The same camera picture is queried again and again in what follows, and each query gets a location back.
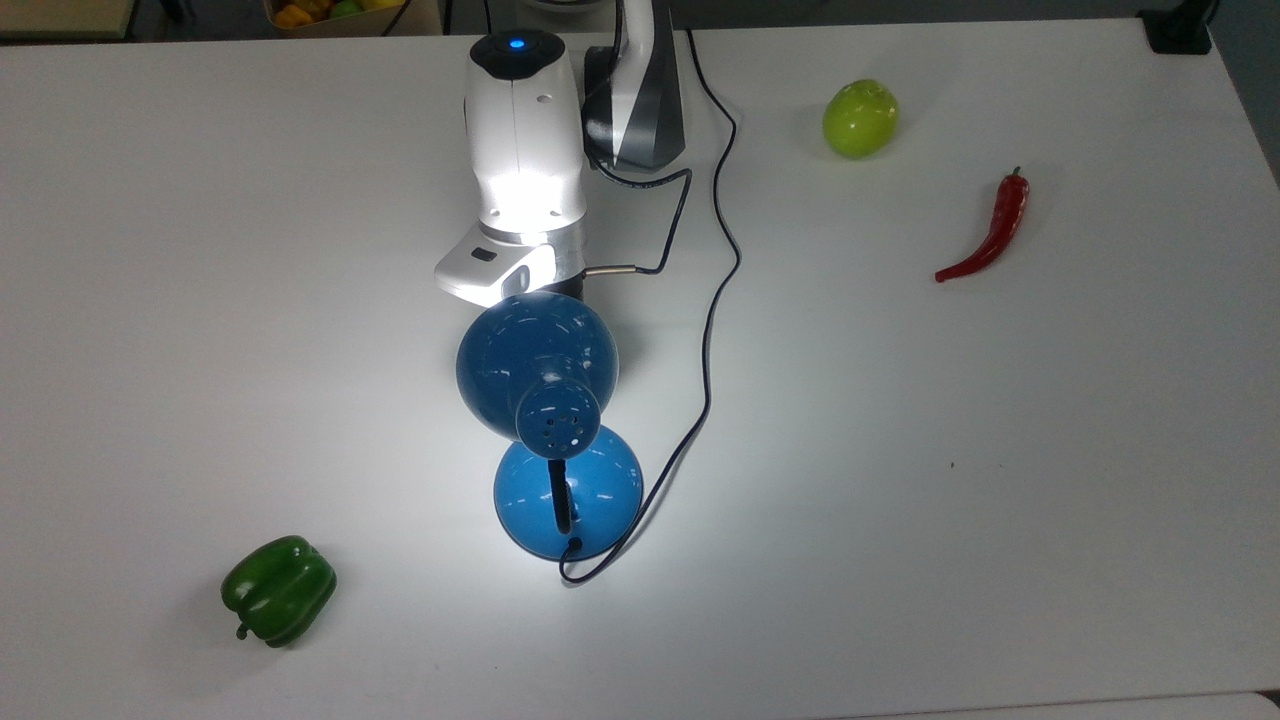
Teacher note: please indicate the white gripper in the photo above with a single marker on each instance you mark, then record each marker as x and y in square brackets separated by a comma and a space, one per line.
[490, 268]

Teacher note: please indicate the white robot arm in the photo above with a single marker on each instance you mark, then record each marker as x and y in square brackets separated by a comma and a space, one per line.
[525, 130]

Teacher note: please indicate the blue desk lamp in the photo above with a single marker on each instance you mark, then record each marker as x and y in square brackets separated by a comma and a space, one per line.
[535, 355]

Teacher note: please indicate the cardboard box of toy fruit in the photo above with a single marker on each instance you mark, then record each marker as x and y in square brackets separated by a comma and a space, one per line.
[340, 14]

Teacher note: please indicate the green bell pepper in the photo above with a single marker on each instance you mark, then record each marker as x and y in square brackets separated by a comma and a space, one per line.
[280, 590]

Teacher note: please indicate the green apple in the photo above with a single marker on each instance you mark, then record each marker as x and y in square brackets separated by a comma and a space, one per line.
[860, 120]

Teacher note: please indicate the wooden board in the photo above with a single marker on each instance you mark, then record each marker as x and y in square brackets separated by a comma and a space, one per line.
[60, 16]

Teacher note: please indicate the red chili pepper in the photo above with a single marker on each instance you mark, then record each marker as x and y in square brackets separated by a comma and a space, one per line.
[1000, 225]

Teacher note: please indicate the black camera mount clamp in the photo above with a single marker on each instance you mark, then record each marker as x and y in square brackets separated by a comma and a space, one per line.
[1180, 28]

